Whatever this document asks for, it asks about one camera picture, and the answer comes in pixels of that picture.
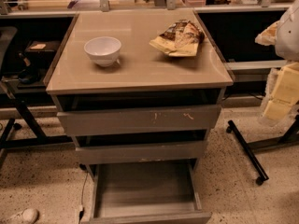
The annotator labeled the grey bottom drawer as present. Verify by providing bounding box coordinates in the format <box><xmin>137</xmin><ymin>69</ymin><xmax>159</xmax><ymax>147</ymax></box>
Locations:
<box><xmin>82</xmin><ymin>160</ymin><xmax>211</xmax><ymax>224</ymax></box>

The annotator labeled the grey drawer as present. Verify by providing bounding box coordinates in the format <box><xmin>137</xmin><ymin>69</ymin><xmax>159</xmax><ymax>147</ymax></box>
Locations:
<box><xmin>76</xmin><ymin>141</ymin><xmax>207</xmax><ymax>164</ymax></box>
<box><xmin>58</xmin><ymin>105</ymin><xmax>221</xmax><ymax>136</ymax></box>
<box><xmin>82</xmin><ymin>160</ymin><xmax>211</xmax><ymax>224</ymax></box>

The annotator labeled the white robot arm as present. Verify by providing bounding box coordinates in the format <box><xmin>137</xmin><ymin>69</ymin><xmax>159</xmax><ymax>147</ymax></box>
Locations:
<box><xmin>255</xmin><ymin>0</ymin><xmax>299</xmax><ymax>126</ymax></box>

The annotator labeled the grey drawer cabinet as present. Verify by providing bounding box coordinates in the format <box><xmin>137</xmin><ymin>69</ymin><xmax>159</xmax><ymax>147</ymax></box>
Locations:
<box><xmin>43</xmin><ymin>8</ymin><xmax>235</xmax><ymax>185</ymax></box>

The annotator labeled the grey top drawer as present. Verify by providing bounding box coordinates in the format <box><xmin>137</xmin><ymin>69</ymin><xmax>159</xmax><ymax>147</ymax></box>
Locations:
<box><xmin>58</xmin><ymin>105</ymin><xmax>221</xmax><ymax>136</ymax></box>

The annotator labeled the grey middle drawer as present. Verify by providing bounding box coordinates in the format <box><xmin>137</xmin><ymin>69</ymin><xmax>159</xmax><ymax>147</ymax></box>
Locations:
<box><xmin>76</xmin><ymin>141</ymin><xmax>207</xmax><ymax>164</ymax></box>

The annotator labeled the white bowl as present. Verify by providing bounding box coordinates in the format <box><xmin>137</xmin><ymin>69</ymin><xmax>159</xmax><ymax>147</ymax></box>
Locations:
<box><xmin>84</xmin><ymin>36</ymin><xmax>121</xmax><ymax>67</ymax></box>

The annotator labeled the yellow chip bag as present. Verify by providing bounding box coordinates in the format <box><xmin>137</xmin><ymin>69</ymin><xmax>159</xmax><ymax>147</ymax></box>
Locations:
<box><xmin>149</xmin><ymin>20</ymin><xmax>205</xmax><ymax>57</ymax></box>

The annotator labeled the black box with note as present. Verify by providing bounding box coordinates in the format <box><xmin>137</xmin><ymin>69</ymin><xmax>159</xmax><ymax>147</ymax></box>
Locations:
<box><xmin>25</xmin><ymin>40</ymin><xmax>60</xmax><ymax>59</ymax></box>

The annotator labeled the black wheeled stand right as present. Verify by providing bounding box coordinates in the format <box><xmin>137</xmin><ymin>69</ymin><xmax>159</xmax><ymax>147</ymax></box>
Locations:
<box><xmin>226</xmin><ymin>114</ymin><xmax>299</xmax><ymax>186</ymax></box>

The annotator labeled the black stand left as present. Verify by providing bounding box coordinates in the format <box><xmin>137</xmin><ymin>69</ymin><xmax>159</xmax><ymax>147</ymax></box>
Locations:
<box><xmin>0</xmin><ymin>81</ymin><xmax>75</xmax><ymax>170</ymax></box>

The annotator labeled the grey office chair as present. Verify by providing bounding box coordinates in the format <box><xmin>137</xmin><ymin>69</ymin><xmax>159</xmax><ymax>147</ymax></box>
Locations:
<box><xmin>0</xmin><ymin>26</ymin><xmax>18</xmax><ymax>76</ymax></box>

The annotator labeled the white sneaker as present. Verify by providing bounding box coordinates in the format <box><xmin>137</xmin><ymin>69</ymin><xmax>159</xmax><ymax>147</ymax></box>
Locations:
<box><xmin>0</xmin><ymin>208</ymin><xmax>39</xmax><ymax>224</ymax></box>

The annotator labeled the black floor cable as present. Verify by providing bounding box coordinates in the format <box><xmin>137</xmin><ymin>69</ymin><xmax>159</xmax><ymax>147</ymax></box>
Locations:
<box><xmin>78</xmin><ymin>171</ymin><xmax>90</xmax><ymax>224</ymax></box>

